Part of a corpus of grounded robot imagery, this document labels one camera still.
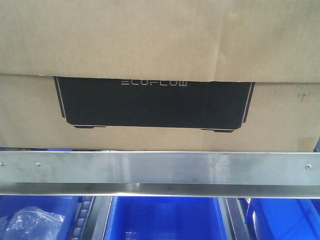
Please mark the blue plastic bin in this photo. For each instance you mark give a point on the blue plastic bin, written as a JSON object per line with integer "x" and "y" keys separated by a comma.
{"x": 282, "y": 218}
{"x": 165, "y": 218}
{"x": 66, "y": 206}

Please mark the middle blue plastic bin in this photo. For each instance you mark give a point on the middle blue plastic bin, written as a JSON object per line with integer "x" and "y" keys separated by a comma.
{"x": 165, "y": 218}

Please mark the right metal shelf divider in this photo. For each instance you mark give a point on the right metal shelf divider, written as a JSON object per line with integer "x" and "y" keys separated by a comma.
{"x": 234, "y": 220}

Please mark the clear plastic bag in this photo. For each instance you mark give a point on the clear plastic bag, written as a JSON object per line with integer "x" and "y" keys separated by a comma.
{"x": 31, "y": 223}

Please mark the metal shelf divider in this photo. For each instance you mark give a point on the metal shelf divider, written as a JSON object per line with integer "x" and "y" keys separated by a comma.
{"x": 234, "y": 220}
{"x": 91, "y": 218}

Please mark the left blue plastic bin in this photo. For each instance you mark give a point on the left blue plastic bin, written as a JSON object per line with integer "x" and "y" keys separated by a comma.
{"x": 66, "y": 206}

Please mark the left metal shelf divider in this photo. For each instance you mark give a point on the left metal shelf divider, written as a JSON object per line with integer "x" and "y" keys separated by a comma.
{"x": 91, "y": 218}

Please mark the brown EcoFlow cardboard box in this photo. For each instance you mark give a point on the brown EcoFlow cardboard box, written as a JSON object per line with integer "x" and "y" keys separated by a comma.
{"x": 160, "y": 75}

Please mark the metal shelf front rail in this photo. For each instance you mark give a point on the metal shelf front rail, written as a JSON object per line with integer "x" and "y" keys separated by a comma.
{"x": 161, "y": 173}

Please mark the right blue plastic bin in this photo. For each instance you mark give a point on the right blue plastic bin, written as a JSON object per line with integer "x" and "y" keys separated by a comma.
{"x": 282, "y": 218}

